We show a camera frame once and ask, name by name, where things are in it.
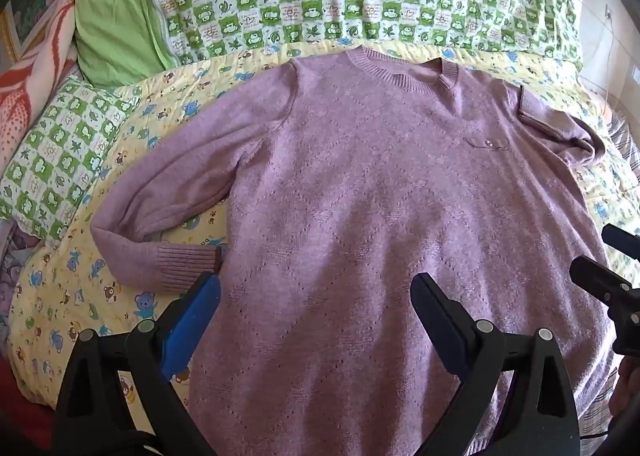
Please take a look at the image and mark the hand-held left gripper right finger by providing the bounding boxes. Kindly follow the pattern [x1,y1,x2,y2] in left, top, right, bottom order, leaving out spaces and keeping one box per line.
[411,272,581,456]

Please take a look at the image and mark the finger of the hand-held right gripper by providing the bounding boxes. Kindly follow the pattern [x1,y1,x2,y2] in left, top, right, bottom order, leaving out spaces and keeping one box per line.
[601,223,640,263]
[570,255,640,357]

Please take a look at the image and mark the person's right hand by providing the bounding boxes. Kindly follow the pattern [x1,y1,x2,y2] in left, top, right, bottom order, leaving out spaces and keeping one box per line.
[607,353,640,429]

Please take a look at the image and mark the green checked pillow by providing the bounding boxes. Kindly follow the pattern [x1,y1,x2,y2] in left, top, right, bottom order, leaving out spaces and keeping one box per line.
[0,76,141,242]

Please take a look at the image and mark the yellow cartoon bear bed sheet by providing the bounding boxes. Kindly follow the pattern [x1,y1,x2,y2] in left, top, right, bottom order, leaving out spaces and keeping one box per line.
[10,39,640,407]

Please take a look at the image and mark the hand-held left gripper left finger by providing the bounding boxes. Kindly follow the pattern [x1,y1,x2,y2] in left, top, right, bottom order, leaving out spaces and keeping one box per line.
[52,272,222,456]

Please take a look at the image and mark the pink knitted sweater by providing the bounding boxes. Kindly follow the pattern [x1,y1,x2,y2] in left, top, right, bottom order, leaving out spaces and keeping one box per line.
[91,47,618,456]

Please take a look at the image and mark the thin power cable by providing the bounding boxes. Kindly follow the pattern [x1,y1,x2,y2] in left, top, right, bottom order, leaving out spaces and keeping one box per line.
[602,19,615,104]

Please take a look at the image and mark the red and white floral blanket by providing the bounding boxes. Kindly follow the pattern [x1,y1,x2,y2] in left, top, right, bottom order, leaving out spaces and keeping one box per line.
[0,0,81,172]

